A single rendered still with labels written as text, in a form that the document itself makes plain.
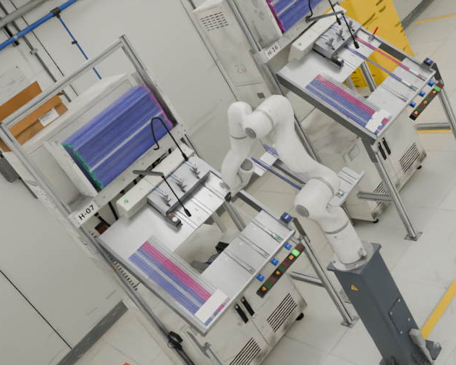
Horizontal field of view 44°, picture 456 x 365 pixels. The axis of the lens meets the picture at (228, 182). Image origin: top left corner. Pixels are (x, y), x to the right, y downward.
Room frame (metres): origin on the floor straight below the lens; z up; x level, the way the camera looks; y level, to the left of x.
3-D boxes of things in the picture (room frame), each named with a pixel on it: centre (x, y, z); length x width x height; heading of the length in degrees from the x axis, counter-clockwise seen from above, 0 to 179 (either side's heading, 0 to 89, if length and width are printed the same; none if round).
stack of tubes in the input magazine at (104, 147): (2.74, 0.33, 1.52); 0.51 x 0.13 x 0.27; 118
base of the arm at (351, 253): (2.02, -0.29, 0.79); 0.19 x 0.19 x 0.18
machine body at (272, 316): (2.82, 0.44, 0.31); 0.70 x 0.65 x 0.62; 118
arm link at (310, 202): (2.01, -0.27, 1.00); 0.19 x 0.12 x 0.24; 121
